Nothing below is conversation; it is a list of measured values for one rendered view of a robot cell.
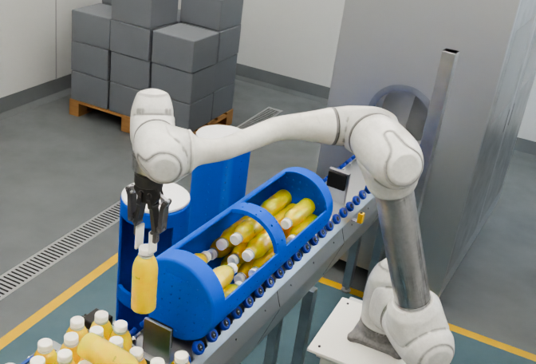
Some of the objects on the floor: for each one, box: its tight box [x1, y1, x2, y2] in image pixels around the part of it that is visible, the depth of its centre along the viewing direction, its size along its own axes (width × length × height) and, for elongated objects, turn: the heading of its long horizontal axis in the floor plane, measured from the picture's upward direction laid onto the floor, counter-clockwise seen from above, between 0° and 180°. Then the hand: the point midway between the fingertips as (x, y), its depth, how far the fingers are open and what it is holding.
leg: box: [291, 287, 317, 364], centre depth 325 cm, size 6×6×63 cm
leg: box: [362, 221, 384, 299], centre depth 405 cm, size 6×6×63 cm
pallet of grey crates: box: [69, 0, 244, 135], centre depth 605 cm, size 120×80×119 cm
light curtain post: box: [414, 48, 459, 218], centre depth 328 cm, size 6×6×170 cm
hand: (146, 239), depth 186 cm, fingers closed on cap, 4 cm apart
